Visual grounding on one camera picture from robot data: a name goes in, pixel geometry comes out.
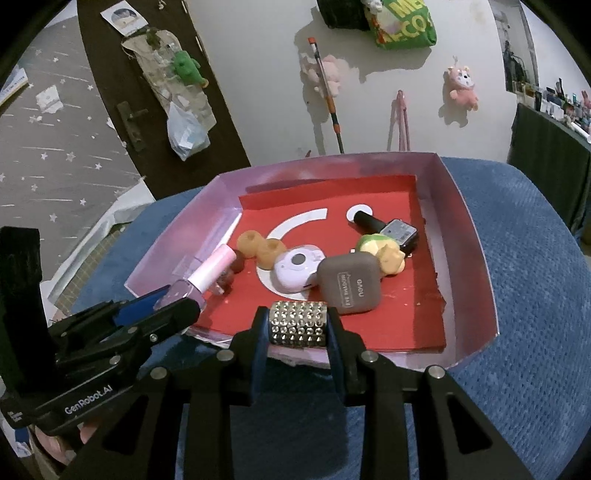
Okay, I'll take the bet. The green and yellow bear figurine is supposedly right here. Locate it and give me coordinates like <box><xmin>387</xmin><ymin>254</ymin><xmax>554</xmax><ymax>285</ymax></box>
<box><xmin>359</xmin><ymin>233</ymin><xmax>406</xmax><ymax>276</ymax></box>

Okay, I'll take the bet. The green shopping bag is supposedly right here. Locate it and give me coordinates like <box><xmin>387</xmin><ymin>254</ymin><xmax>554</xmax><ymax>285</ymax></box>
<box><xmin>369</xmin><ymin>0</ymin><xmax>437</xmax><ymax>51</ymax></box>

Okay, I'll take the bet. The black nail polish bottle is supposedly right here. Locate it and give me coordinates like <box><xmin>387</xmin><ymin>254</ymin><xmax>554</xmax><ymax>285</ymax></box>
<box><xmin>353</xmin><ymin>210</ymin><xmax>419</xmax><ymax>256</ymax></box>

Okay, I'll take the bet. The pink plush toy white face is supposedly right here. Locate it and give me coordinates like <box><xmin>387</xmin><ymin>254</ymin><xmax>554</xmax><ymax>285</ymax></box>
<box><xmin>444</xmin><ymin>65</ymin><xmax>480</xmax><ymax>112</ymax></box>

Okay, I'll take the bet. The mop pole with orange tip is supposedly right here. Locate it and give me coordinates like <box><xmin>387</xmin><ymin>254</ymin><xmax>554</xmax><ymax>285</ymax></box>
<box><xmin>307</xmin><ymin>37</ymin><xmax>345</xmax><ymax>154</ymax></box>

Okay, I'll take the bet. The pink cardboard box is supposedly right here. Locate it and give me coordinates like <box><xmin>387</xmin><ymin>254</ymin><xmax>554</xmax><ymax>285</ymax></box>
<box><xmin>124</xmin><ymin>152</ymin><xmax>502</xmax><ymax>372</ymax></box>

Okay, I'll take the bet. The row of cosmetic bottles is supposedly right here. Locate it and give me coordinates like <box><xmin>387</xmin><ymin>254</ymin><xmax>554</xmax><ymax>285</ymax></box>
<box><xmin>517</xmin><ymin>78</ymin><xmax>591</xmax><ymax>134</ymax></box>

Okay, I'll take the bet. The clear plastic bag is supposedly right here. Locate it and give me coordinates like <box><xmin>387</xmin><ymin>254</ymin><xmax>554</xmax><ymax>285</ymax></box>
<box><xmin>167</xmin><ymin>102</ymin><xmax>209</xmax><ymax>161</ymax></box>

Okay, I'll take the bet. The white lace hanging organizer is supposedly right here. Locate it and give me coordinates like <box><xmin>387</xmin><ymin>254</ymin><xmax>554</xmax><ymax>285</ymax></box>
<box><xmin>121</xmin><ymin>28</ymin><xmax>218</xmax><ymax>134</ymax></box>

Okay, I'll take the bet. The silver studded cylinder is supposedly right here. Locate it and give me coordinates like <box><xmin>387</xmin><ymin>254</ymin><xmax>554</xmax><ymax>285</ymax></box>
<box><xmin>269</xmin><ymin>301</ymin><xmax>329</xmax><ymax>350</ymax></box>

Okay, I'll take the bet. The lilac round case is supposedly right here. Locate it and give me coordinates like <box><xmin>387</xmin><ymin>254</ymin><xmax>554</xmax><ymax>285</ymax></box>
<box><xmin>274</xmin><ymin>246</ymin><xmax>326</xmax><ymax>295</ymax></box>

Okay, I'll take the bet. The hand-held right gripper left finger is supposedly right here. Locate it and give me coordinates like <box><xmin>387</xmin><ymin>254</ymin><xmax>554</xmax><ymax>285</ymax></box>
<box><xmin>60</xmin><ymin>307</ymin><xmax>273</xmax><ymax>480</ymax></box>

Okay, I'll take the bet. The purple nail polish bottle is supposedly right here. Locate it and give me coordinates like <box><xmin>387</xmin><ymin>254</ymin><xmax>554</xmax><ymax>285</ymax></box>
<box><xmin>154</xmin><ymin>244</ymin><xmax>238</xmax><ymax>311</ymax></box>

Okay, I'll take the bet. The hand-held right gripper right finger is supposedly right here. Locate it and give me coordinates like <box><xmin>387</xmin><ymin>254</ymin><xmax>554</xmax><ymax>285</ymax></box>
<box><xmin>325</xmin><ymin>305</ymin><xmax>532</xmax><ymax>480</ymax></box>

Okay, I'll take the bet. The pink clothes hanger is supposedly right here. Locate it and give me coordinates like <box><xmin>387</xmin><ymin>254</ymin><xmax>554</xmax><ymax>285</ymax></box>
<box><xmin>387</xmin><ymin>90</ymin><xmax>413</xmax><ymax>152</ymax></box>

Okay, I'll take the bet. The green cutting mat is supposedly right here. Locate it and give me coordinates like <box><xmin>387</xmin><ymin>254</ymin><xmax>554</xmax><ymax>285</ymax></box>
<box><xmin>60</xmin><ymin>226</ymin><xmax>126</xmax><ymax>305</ymax></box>

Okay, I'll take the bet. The black bag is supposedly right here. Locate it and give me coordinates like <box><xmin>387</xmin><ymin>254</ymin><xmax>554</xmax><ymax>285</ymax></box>
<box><xmin>316</xmin><ymin>0</ymin><xmax>375</xmax><ymax>31</ymax></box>

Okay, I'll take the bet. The green plush toy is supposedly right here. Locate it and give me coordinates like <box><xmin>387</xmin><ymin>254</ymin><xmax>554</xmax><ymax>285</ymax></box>
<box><xmin>172</xmin><ymin>50</ymin><xmax>209</xmax><ymax>88</ymax></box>

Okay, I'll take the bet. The dark wooden door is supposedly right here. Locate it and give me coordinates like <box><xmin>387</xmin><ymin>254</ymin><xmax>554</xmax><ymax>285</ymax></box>
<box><xmin>76</xmin><ymin>0</ymin><xmax>252</xmax><ymax>199</ymax></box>

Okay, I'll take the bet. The glitter nail polish bottle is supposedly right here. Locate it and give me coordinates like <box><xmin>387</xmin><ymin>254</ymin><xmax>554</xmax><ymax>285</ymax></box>
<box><xmin>213</xmin><ymin>268</ymin><xmax>236</xmax><ymax>295</ymax></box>

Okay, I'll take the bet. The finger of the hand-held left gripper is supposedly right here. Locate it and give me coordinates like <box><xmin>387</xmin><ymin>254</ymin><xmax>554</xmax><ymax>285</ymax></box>
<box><xmin>54</xmin><ymin>299</ymin><xmax>200</xmax><ymax>370</ymax></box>
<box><xmin>48</xmin><ymin>285</ymin><xmax>172</xmax><ymax>334</ymax></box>

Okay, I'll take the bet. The table with dark cloth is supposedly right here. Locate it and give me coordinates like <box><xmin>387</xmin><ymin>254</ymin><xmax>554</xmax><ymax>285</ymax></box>
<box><xmin>507</xmin><ymin>102</ymin><xmax>591</xmax><ymax>257</ymax></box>

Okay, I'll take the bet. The wall mirror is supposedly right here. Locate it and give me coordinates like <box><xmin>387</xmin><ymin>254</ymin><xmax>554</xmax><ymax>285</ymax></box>
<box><xmin>492</xmin><ymin>0</ymin><xmax>541</xmax><ymax>93</ymax></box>

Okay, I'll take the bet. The pale pink plush toy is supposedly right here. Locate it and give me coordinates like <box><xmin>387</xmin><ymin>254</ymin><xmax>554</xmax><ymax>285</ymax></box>
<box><xmin>300</xmin><ymin>53</ymin><xmax>343</xmax><ymax>97</ymax></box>

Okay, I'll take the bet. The door handle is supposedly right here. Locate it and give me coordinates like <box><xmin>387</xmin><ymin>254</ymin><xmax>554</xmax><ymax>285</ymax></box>
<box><xmin>116</xmin><ymin>102</ymin><xmax>148</xmax><ymax>153</ymax></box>

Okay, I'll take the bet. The red paper liner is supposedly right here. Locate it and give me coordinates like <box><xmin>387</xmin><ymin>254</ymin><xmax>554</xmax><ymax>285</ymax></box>
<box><xmin>187</xmin><ymin>174</ymin><xmax>448</xmax><ymax>352</ymax></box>

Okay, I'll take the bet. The brown eyeshadow case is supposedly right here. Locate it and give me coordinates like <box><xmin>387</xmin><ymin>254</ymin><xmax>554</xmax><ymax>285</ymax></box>
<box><xmin>316</xmin><ymin>253</ymin><xmax>384</xmax><ymax>316</ymax></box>

